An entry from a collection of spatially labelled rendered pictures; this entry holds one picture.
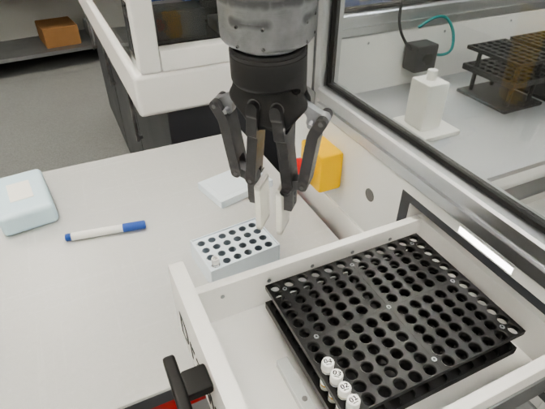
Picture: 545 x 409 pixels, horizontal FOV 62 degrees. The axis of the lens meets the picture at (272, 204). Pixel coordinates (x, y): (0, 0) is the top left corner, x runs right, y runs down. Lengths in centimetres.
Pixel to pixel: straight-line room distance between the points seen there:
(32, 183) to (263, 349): 60
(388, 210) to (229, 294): 28
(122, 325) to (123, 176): 41
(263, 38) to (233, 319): 34
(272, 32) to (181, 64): 75
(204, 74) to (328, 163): 51
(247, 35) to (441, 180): 31
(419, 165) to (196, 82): 69
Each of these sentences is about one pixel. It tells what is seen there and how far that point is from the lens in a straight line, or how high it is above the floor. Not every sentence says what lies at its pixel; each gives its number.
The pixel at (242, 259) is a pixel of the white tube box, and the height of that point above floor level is 80.
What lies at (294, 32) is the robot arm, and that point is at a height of 118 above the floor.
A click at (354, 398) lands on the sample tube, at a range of 44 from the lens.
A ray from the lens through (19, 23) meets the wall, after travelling 453.
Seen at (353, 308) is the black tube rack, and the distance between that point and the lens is 52.
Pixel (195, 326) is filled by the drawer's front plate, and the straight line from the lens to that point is 47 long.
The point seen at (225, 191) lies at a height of 78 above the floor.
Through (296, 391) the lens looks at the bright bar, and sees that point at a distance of 52.
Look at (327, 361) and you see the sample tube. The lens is 46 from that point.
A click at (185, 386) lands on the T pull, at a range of 45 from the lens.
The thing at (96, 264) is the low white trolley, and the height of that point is 76.
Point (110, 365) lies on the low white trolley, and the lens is 67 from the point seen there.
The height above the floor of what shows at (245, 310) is 84.
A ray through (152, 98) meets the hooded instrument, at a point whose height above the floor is 85.
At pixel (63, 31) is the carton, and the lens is 414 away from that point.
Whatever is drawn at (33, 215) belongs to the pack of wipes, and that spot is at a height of 79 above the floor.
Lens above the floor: 129
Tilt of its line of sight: 37 degrees down
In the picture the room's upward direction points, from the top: straight up
